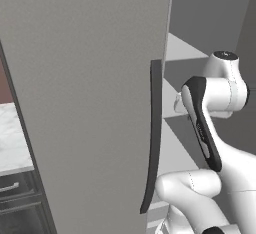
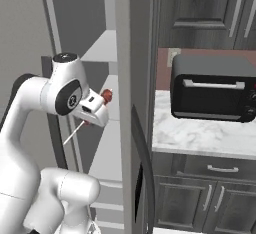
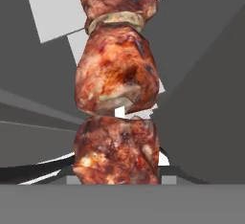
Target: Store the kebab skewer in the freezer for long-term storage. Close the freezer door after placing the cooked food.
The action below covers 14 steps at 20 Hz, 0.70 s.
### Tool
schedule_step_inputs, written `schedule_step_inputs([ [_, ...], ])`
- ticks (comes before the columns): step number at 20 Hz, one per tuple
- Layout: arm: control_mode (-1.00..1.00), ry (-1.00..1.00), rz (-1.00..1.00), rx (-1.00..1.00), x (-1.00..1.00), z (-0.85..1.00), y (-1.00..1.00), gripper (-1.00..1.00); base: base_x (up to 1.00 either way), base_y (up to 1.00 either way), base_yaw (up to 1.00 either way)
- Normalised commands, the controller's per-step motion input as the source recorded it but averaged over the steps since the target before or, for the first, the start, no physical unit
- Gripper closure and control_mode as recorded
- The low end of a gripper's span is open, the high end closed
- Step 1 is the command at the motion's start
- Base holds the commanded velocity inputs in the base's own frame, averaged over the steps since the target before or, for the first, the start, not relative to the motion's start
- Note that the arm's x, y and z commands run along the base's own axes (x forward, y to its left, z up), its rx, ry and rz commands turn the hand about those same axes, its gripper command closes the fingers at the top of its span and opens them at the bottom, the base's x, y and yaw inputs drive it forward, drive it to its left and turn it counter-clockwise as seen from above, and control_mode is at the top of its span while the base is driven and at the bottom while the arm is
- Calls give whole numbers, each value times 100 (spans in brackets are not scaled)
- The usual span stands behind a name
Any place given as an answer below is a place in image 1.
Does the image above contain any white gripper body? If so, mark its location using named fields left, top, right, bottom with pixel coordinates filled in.
left=172, top=93, right=188, bottom=115

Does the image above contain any grey fridge freezer cabinet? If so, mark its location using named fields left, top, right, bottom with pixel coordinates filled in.
left=145, top=0, right=256, bottom=234

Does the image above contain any grey freezer door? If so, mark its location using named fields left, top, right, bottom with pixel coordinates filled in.
left=0, top=0, right=174, bottom=234

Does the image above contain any dark drawer front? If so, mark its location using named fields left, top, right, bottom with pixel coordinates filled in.
left=0, top=170, right=42, bottom=202

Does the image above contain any white freezer shelf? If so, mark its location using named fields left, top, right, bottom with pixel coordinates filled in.
left=165, top=32, right=210, bottom=63
left=151, top=117, right=202, bottom=203
left=161, top=77, right=188, bottom=119

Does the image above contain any dark freezer door handle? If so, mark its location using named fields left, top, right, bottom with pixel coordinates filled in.
left=139, top=59, right=165, bottom=215

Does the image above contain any silver drawer handle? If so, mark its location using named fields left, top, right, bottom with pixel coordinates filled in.
left=0, top=181, right=20, bottom=194

